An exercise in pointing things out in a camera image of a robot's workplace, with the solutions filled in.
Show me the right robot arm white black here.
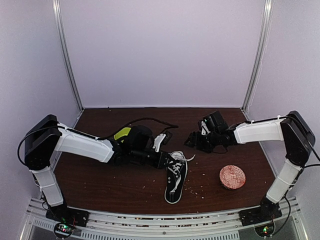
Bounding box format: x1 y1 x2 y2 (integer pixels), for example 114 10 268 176
184 110 316 221

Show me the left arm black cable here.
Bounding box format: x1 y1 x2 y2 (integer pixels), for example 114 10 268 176
16 117 180 168

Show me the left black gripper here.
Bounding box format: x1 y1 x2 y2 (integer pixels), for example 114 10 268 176
131 147 177 170

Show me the aluminium frame post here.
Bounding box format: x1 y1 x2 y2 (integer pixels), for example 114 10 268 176
242 0 274 114
52 0 84 112

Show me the right aluminium frame post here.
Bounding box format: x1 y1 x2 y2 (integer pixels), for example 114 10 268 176
242 0 274 114

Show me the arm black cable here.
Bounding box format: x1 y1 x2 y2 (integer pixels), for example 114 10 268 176
272 114 320 233
16 117 180 168

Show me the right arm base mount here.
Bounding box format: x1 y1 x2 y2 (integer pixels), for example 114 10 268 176
239 206 283 238

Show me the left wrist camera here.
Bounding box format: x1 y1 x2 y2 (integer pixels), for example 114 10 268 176
127 125 173 153

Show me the black white canvas sneaker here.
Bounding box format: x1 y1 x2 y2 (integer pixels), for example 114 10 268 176
164 150 188 204

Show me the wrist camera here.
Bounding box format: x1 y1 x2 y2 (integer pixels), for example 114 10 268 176
198 111 228 135
127 125 173 153

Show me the left aluminium frame post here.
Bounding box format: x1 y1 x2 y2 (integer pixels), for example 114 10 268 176
52 0 84 112

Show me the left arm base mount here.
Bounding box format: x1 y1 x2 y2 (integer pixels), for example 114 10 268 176
45 208 90 239

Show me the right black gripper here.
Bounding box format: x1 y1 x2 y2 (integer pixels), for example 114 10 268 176
184 130 220 154

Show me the red white patterned bowl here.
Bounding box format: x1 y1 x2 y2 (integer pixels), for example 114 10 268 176
219 165 246 190

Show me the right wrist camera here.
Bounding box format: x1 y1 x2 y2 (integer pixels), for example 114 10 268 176
198 111 228 135

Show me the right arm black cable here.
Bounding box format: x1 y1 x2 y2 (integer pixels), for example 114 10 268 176
272 114 320 233

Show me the aluminium front rail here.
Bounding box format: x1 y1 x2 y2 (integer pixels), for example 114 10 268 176
19 197 308 240

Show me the green plastic bowl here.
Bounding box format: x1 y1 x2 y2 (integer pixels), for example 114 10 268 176
113 127 131 141

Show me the white shoelace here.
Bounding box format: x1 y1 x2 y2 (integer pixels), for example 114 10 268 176
167 152 197 198

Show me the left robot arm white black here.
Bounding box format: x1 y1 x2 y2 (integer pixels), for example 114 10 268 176
20 114 173 222

